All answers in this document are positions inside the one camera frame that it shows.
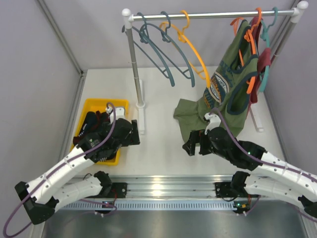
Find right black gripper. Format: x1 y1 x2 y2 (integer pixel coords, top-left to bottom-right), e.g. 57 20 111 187
183 128 231 160

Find yellow plastic hanger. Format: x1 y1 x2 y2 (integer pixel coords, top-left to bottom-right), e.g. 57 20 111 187
159 10 211 88

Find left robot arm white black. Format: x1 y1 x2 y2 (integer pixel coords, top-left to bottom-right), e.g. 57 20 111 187
15 118 140 225

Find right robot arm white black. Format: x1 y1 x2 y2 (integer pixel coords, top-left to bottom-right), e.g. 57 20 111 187
182 127 317 218

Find olive green graphic tank top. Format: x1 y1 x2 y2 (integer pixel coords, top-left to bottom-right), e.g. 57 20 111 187
173 20 259 142

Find blue-grey hanger left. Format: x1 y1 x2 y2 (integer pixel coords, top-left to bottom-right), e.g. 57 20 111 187
122 8 175 87

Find blue-grey hanger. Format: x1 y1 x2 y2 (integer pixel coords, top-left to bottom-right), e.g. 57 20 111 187
138 10 196 88
122 8 175 87

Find maroon tank top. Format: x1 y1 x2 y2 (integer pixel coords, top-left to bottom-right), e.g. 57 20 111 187
249 19 266 107

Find orange plastic hanger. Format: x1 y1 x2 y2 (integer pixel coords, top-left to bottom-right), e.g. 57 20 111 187
230 7 263 95

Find blue-grey hanger right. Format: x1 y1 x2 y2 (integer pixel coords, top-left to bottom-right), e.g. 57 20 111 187
138 10 196 88

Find teal plastic hanger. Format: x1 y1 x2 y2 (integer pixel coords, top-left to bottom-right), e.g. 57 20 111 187
258 7 278 93

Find dark clothes pile in bin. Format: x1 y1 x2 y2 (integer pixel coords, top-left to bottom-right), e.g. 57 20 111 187
71 111 111 149

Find yellow plastic bin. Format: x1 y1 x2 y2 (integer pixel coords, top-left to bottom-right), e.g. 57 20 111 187
70 98 130 166

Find silver clothes rack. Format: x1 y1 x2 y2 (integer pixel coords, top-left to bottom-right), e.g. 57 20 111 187
121 0 309 134

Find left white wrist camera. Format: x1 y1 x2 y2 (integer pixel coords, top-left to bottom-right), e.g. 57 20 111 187
106 106 126 123

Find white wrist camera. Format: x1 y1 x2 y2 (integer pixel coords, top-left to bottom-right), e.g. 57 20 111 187
204 113 221 135
106 106 126 123

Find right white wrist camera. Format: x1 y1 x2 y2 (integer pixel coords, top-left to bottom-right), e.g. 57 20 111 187
204 113 221 135

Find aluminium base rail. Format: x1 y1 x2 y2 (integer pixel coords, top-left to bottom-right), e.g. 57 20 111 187
71 175 251 199

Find white slotted cable duct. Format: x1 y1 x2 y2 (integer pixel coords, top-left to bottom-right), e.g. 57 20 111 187
59 200 251 211

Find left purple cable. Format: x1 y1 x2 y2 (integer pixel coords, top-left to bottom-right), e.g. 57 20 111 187
3 102 117 238

